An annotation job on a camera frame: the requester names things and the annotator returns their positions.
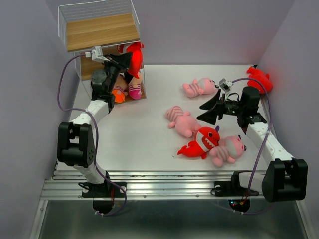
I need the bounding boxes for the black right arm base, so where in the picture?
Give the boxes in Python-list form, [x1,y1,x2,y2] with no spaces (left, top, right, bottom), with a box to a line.
[210,170,260,215]

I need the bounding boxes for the red plush far corner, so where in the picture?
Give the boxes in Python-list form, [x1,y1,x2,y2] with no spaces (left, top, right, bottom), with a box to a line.
[246,66,273,94]

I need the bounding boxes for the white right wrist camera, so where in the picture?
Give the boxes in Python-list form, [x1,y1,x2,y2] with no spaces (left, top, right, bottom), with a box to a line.
[218,78,233,93]

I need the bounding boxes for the large pink striped pig plush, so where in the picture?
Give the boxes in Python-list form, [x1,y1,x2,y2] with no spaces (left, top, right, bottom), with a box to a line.
[165,106,201,138]

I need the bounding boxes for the boy doll magenta striped shirt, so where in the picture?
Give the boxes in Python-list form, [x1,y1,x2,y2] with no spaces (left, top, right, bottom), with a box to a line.
[128,72,143,100]

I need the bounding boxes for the pink pig plush bottom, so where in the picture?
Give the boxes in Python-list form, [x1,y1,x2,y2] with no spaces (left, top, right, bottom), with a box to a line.
[209,135,247,167]

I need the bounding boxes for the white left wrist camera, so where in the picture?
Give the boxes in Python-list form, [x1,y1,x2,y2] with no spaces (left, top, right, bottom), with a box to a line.
[85,46,110,63]

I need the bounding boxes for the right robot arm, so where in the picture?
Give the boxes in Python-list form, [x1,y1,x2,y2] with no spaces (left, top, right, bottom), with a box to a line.
[197,86,308,202]

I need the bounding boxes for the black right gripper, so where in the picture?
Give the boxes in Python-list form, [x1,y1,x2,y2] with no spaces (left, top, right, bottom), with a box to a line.
[196,88,245,125]

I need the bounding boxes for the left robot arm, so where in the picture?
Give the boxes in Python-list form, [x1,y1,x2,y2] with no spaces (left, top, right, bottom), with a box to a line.
[57,50,133,196]

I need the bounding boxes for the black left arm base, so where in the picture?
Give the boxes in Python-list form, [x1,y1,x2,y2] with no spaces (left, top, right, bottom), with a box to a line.
[78,175,127,217]

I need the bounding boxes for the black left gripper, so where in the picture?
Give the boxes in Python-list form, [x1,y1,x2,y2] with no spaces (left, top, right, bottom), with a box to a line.
[101,51,133,93]

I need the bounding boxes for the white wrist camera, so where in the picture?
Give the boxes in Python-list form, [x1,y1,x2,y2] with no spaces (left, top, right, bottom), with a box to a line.
[218,78,233,93]
[85,46,110,63]

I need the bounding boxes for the white wire wooden shelf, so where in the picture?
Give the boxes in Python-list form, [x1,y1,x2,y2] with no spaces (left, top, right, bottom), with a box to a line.
[58,0,146,104]

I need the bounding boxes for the red whale plush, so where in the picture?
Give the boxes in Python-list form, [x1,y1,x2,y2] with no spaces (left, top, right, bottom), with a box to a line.
[116,41,144,79]

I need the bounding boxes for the red shark plush open mouth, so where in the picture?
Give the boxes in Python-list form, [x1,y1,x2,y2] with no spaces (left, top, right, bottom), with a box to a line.
[177,126,220,159]

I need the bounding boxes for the boy doll orange pants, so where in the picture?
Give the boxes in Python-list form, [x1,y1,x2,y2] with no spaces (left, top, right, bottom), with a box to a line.
[112,75,128,104]

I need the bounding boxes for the pink pig plush top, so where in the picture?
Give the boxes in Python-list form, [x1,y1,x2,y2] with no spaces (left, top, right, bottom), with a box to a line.
[182,78,219,98]

